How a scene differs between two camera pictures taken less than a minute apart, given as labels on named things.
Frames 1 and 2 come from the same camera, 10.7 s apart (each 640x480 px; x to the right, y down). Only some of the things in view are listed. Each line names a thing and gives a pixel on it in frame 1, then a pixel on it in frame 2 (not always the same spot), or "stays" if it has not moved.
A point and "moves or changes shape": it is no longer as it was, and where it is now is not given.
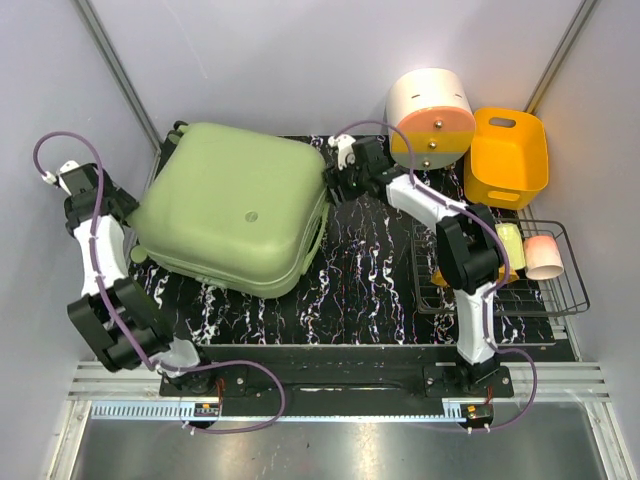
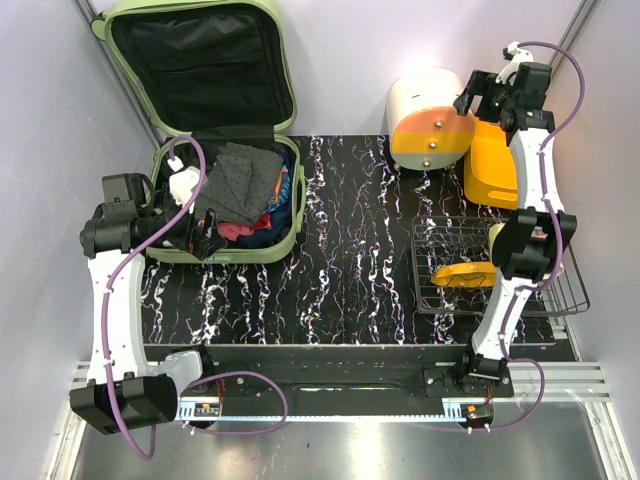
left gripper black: (128, 202) -> (202, 243)
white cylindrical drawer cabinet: (435, 108) stays
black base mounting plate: (312, 371) stays
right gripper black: (334, 177) -> (480, 84)
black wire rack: (561, 293) stays
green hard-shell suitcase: (234, 206) moves or changes shape
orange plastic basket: (506, 165) stays
